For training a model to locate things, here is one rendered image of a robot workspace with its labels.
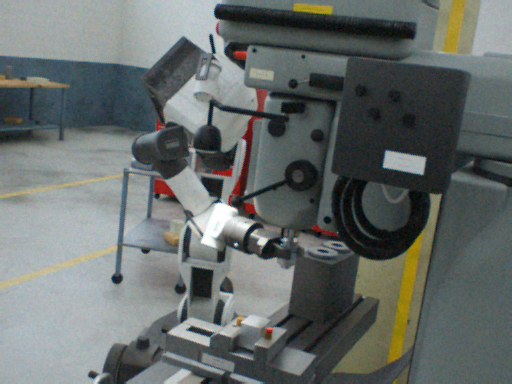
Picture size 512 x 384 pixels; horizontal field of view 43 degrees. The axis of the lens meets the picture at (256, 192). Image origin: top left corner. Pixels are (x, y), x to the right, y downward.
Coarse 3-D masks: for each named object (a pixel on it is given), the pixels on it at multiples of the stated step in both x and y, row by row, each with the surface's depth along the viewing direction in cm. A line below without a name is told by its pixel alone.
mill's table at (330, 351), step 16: (288, 304) 206; (352, 304) 213; (368, 304) 214; (272, 320) 191; (288, 320) 199; (304, 320) 194; (336, 320) 199; (352, 320) 199; (368, 320) 211; (288, 336) 182; (304, 336) 183; (320, 336) 187; (336, 336) 186; (352, 336) 196; (320, 352) 174; (336, 352) 183; (320, 368) 171
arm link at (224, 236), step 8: (216, 216) 176; (224, 216) 174; (232, 216) 178; (240, 216) 173; (208, 224) 177; (216, 224) 175; (224, 224) 174; (232, 224) 171; (208, 232) 176; (216, 232) 174; (224, 232) 173; (208, 240) 175; (216, 240) 175; (224, 240) 175; (216, 248) 175
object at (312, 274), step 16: (304, 256) 194; (320, 256) 192; (336, 256) 194; (352, 256) 202; (304, 272) 194; (320, 272) 191; (336, 272) 193; (352, 272) 205; (304, 288) 194; (320, 288) 192; (336, 288) 196; (352, 288) 208; (304, 304) 195; (320, 304) 192; (336, 304) 199; (320, 320) 193
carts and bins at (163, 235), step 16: (128, 176) 451; (160, 176) 447; (144, 224) 513; (160, 224) 518; (176, 224) 476; (128, 240) 467; (144, 240) 472; (160, 240) 476; (176, 240) 467; (176, 288) 462
